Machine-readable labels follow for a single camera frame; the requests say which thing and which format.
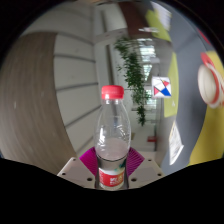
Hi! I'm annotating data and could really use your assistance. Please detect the red and white floral mug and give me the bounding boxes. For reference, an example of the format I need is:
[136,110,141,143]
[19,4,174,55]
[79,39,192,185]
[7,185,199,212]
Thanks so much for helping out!
[197,52,224,109]

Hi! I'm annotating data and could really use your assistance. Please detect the clear red-capped water bottle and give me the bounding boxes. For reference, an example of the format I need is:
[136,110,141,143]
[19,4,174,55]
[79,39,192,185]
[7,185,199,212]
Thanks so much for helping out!
[93,84,132,191]

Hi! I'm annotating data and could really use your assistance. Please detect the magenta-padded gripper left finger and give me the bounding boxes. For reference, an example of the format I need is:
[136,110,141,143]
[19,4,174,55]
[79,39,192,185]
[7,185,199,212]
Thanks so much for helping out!
[57,147,99,190]

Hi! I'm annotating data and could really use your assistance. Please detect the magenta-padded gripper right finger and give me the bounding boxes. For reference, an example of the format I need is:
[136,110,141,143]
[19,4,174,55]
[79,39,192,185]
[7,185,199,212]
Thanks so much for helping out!
[124,147,165,190]

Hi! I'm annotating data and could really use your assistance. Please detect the red blue white cube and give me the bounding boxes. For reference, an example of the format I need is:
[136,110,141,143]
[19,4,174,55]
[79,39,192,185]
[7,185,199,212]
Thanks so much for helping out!
[151,76,173,99]

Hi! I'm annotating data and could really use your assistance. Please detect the group of potted green plants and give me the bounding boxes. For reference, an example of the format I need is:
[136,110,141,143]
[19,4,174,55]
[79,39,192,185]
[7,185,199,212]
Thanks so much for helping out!
[113,36,151,127]

